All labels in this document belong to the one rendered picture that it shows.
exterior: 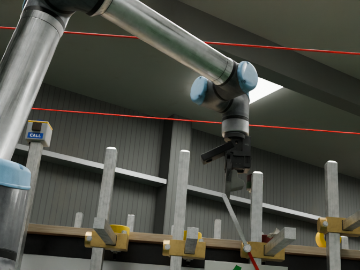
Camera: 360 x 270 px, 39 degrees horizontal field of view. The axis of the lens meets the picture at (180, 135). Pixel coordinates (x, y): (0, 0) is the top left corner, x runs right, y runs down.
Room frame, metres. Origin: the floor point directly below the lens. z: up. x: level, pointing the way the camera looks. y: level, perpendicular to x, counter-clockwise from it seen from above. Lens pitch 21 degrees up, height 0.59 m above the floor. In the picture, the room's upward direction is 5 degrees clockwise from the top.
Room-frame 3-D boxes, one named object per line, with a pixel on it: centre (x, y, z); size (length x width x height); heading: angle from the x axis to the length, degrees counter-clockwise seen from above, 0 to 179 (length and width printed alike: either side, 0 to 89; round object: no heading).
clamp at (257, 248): (1.65, -0.29, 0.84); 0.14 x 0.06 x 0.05; 89
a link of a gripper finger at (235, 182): (1.56, -0.19, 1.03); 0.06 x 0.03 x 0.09; 89
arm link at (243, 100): (1.57, -0.18, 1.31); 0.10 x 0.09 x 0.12; 126
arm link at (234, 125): (1.58, -0.18, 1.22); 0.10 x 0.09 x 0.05; 179
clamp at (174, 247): (1.66, -0.04, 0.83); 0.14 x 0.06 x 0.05; 89
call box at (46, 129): (1.67, 0.49, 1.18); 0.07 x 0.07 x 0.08; 89
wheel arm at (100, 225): (1.57, 0.19, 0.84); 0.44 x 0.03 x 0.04; 179
